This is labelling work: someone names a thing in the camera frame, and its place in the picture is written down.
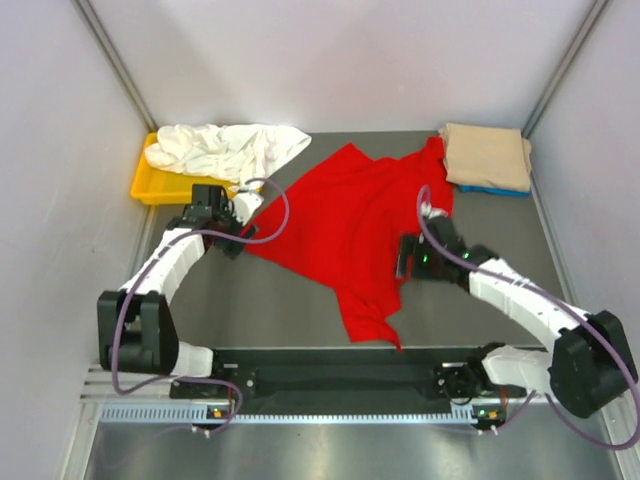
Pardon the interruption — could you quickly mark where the red t-shirt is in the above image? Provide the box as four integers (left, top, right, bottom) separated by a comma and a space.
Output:
245, 136, 454, 347

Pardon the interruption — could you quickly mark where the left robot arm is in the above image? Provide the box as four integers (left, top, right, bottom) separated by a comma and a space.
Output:
97, 185, 263, 397

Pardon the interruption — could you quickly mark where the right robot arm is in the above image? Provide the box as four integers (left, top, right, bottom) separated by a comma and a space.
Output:
396, 216, 638, 418

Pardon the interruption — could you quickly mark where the white t-shirt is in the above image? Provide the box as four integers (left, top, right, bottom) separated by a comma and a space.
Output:
145, 124, 312, 191

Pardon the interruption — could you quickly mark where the yellow plastic bin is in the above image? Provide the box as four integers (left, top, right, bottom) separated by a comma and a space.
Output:
130, 132, 235, 206

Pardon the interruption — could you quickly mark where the folded blue t-shirt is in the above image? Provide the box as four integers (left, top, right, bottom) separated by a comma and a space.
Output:
458, 185, 530, 198

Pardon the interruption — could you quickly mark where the folded beige t-shirt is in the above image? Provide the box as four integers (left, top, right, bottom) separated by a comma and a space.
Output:
439, 123, 532, 195

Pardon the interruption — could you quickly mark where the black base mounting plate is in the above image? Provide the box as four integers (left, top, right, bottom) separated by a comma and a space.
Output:
169, 347, 516, 414

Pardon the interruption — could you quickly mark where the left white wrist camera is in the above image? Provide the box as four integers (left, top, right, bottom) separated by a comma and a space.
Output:
231, 190, 264, 225

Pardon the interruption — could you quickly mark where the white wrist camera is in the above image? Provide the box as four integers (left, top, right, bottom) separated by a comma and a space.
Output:
231, 190, 264, 225
419, 201, 449, 220

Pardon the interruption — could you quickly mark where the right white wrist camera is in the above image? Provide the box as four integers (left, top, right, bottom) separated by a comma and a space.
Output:
419, 201, 449, 220

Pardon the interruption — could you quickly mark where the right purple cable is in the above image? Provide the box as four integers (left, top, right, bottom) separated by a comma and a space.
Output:
417, 184, 640, 451

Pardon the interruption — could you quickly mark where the slotted grey cable duct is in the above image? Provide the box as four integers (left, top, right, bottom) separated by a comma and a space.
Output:
100, 404, 505, 425

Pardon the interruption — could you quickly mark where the aluminium frame rail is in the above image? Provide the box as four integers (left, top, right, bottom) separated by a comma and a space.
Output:
81, 366, 639, 479

